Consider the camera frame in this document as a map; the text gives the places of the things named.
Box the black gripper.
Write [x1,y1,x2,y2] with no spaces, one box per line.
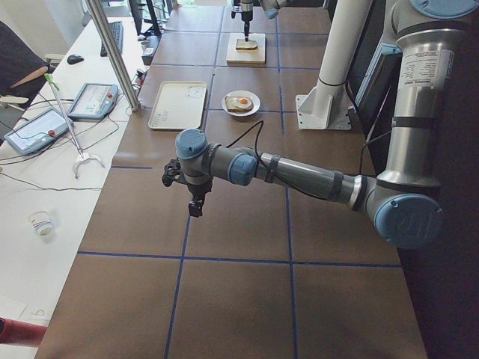
[187,182,213,217]
[231,0,254,41]

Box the brown bread slice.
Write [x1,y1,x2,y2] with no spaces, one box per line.
[235,38,258,51]

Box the white round plate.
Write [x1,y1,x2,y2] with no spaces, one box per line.
[222,90,260,117]

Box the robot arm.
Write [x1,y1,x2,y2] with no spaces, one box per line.
[231,0,291,42]
[162,1,478,249]

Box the bottom bread slice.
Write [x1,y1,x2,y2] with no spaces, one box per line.
[225,96,254,113]

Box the wooden cutting board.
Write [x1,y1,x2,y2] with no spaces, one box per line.
[226,33,266,66]

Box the fried egg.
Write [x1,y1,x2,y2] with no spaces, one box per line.
[226,96,253,110]

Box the black monitor stand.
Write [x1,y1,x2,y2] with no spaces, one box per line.
[128,0,162,41]

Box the cream bear serving tray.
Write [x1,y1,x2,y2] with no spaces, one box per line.
[148,81,207,130]

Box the reacher grabber tool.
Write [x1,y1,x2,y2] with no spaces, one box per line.
[44,73,105,179]

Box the black keyboard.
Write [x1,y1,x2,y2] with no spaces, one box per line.
[100,21,123,57]

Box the far teach pendant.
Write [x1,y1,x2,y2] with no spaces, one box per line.
[67,83,119,122]

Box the teach pendant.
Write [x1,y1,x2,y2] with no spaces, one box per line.
[4,108,69,156]
[67,83,119,122]

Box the paper cup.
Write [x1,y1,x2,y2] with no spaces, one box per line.
[28,211,55,243]

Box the near teach pendant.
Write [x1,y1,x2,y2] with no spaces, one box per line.
[4,108,69,156]

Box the black computer mouse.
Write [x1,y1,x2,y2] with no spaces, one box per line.
[67,54,84,65]

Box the person in black shirt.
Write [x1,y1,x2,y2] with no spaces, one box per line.
[1,22,52,102]

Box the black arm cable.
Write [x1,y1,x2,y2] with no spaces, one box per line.
[226,120,368,200]

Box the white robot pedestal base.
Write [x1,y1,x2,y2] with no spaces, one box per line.
[296,0,373,130]

